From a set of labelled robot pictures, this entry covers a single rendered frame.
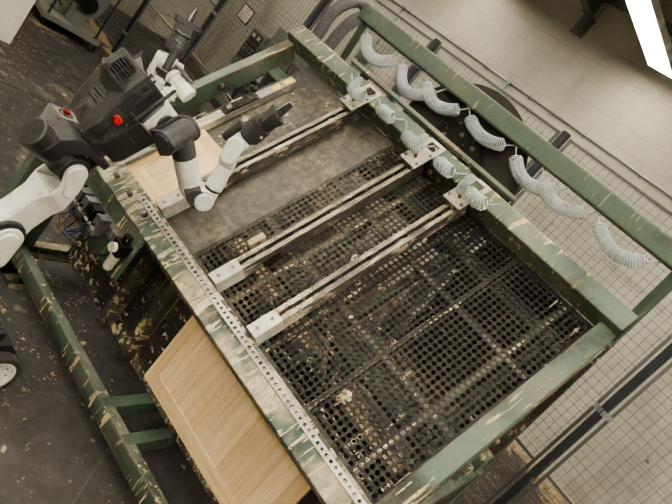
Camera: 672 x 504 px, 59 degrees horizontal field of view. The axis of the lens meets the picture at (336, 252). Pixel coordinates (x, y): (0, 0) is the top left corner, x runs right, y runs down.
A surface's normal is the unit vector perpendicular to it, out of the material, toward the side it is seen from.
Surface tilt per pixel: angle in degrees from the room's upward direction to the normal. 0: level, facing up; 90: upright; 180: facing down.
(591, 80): 90
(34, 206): 90
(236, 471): 90
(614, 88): 90
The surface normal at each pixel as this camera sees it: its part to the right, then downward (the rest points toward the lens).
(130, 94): 0.59, 0.66
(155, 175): 0.00, -0.56
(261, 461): -0.50, -0.13
